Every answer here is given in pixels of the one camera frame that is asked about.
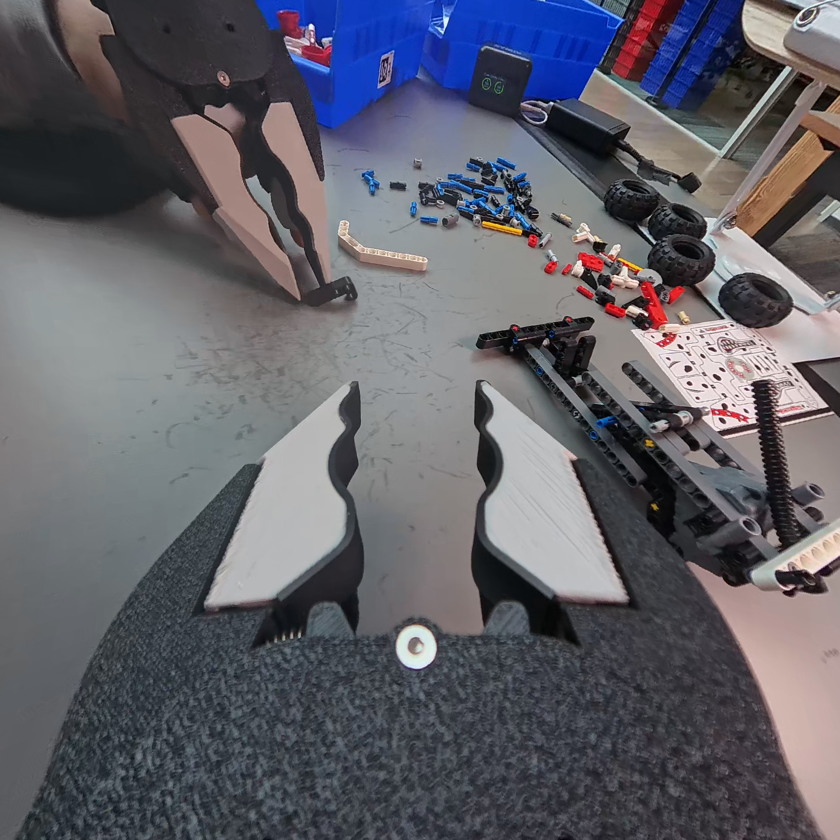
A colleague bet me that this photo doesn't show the partly built toy car chassis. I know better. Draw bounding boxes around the partly built toy car chassis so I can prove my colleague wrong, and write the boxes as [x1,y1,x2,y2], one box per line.
[476,316,840,595]

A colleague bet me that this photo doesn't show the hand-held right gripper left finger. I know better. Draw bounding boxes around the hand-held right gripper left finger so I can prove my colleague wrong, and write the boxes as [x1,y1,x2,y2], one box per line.
[203,381,366,636]

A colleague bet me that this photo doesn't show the black power adapter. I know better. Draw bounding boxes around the black power adapter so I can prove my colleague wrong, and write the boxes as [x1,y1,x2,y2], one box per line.
[545,98,632,155]

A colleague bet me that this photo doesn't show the black adapter cable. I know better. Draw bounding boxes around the black adapter cable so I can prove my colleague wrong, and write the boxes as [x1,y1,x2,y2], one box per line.
[613,138,703,194]

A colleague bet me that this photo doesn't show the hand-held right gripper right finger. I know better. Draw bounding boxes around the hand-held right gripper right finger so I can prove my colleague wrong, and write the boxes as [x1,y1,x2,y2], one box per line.
[471,379,631,634]

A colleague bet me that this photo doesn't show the pile of red white pieces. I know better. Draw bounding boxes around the pile of red white pieces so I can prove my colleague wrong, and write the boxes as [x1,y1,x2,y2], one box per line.
[543,211,691,332]

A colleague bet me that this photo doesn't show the black toy connector piece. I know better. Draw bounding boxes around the black toy connector piece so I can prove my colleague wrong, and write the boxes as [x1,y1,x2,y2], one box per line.
[305,277,358,307]

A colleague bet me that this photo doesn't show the white sticker sheet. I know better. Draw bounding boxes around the white sticker sheet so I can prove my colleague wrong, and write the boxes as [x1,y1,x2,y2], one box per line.
[631,320,829,434]

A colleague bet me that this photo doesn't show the pile of blue black pieces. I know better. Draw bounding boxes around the pile of blue black pieces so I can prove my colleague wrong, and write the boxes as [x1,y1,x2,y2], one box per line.
[387,156,546,249]

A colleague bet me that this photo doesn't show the black device with green lights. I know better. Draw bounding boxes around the black device with green lights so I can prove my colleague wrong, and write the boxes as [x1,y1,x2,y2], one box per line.
[468,43,534,119]

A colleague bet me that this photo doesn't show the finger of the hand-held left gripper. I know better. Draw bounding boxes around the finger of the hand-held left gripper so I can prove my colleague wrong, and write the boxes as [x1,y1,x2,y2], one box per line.
[252,98,334,290]
[171,108,304,301]

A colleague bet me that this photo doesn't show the black rubber mat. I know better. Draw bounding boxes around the black rubber mat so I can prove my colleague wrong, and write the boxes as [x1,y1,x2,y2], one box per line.
[515,108,713,231]

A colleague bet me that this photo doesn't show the stack of blue crates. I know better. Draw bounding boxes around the stack of blue crates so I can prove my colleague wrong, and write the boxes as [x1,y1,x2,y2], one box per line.
[640,0,746,109]

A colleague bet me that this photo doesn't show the black toy tyre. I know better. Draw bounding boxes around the black toy tyre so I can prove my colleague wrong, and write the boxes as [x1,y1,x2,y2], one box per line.
[604,178,660,221]
[718,272,794,329]
[648,235,716,287]
[648,203,708,242]

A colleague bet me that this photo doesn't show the person's left forearm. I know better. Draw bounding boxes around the person's left forearm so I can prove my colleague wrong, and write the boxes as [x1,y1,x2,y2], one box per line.
[0,0,99,132]

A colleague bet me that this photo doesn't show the white bent toy beam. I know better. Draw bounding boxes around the white bent toy beam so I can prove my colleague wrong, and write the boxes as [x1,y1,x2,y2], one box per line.
[338,220,429,272]

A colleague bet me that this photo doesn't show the blue bin with tag sticker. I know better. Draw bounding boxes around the blue bin with tag sticker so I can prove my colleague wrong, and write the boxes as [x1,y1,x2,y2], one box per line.
[255,0,435,130]

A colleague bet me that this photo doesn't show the stack of red crates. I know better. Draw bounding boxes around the stack of red crates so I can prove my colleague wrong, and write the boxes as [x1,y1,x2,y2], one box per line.
[617,0,683,83]

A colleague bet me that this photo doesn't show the loose red white toy parts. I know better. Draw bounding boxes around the loose red white toy parts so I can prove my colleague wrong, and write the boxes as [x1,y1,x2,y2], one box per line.
[276,8,333,68]

